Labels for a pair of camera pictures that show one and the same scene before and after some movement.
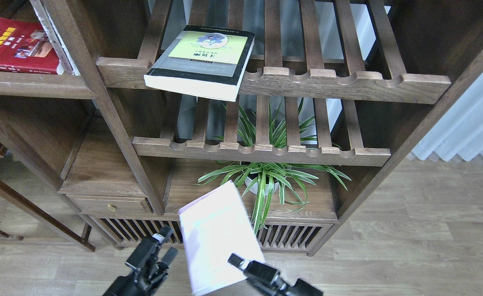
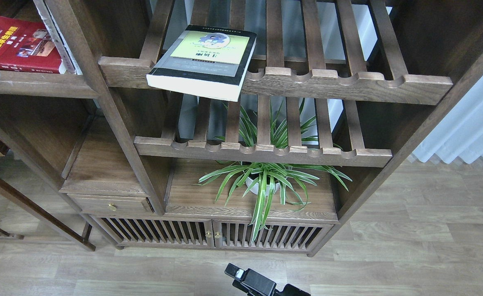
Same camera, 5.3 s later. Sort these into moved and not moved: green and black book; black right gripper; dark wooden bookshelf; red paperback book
Moved: black right gripper
Not moved: dark wooden bookshelf; green and black book; red paperback book
